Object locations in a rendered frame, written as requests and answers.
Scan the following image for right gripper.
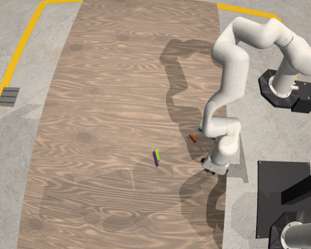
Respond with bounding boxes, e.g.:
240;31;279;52
201;153;231;175

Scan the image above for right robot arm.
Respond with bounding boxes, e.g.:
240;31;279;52
202;17;311;167

